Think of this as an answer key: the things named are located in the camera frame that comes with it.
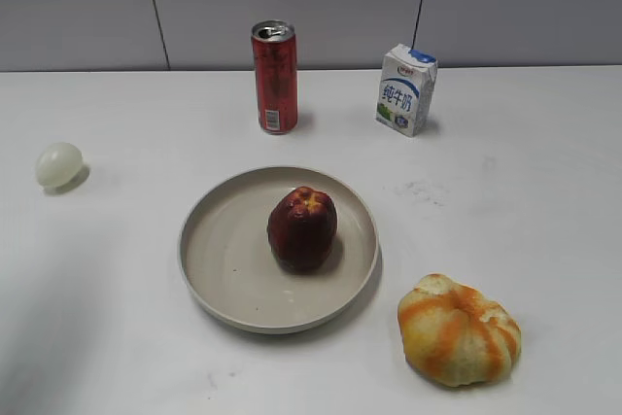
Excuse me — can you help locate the red soda can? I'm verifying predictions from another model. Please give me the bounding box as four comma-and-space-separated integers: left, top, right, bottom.
251, 19, 298, 134

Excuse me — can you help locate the white milk carton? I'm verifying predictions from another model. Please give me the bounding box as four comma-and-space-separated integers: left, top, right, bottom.
375, 44, 437, 137

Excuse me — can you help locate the dark red apple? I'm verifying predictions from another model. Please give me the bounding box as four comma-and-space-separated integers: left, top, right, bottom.
266, 186, 337, 273

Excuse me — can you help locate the beige round plate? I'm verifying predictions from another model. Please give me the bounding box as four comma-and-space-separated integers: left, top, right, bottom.
178, 166, 382, 334

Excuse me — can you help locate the pale green round ball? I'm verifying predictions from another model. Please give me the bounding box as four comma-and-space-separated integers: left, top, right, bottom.
35, 142, 84, 190

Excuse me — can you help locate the orange striped pumpkin bun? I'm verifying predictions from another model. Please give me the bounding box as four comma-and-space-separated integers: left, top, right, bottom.
397, 273, 521, 387

